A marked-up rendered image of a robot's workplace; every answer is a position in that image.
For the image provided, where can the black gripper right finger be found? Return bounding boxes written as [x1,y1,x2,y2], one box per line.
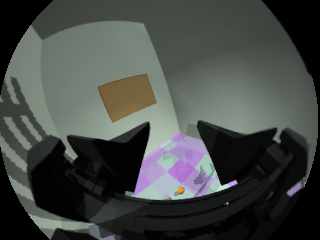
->
[197,120,277,185]

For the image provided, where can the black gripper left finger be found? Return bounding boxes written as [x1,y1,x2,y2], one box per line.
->
[67,121,151,193]

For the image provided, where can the orange cylinder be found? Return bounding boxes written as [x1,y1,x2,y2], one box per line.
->
[177,187,184,195]

